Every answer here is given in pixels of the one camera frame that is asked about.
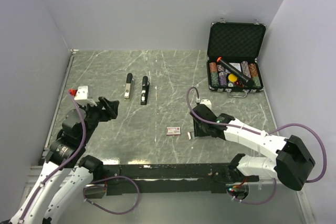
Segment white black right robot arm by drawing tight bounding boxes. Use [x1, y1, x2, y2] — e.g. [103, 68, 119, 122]
[190, 104, 315, 191]

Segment red white staple box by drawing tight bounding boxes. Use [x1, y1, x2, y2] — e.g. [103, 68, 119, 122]
[166, 127, 181, 136]

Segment yellow round chip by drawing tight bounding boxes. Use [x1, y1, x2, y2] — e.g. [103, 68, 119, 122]
[228, 73, 238, 83]

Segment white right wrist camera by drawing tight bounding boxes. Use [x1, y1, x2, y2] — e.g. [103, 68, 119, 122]
[196, 99, 212, 110]

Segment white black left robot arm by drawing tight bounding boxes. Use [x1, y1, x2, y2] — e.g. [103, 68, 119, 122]
[5, 97, 119, 223]

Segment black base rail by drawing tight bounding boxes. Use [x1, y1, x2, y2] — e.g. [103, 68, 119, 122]
[70, 162, 260, 197]

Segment beige and black stapler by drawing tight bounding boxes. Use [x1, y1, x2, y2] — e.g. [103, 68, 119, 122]
[124, 73, 134, 101]

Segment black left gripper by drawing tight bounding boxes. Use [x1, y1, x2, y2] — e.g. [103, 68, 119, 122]
[78, 95, 119, 143]

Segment black tube with orange cap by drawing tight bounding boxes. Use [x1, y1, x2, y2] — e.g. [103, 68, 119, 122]
[216, 57, 255, 88]

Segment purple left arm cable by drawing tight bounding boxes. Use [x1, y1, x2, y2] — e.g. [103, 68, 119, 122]
[18, 90, 141, 224]

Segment black poker chip case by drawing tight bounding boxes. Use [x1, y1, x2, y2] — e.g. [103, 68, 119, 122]
[206, 22, 266, 98]

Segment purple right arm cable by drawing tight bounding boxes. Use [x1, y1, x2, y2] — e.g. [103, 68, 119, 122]
[186, 87, 328, 205]

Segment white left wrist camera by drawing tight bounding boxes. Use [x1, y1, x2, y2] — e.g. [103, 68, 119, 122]
[68, 86, 97, 106]

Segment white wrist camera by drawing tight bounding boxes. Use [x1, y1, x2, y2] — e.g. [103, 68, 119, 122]
[196, 99, 212, 110]
[68, 86, 97, 106]

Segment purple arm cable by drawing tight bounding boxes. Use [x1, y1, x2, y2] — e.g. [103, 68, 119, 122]
[186, 87, 328, 205]
[18, 90, 141, 224]

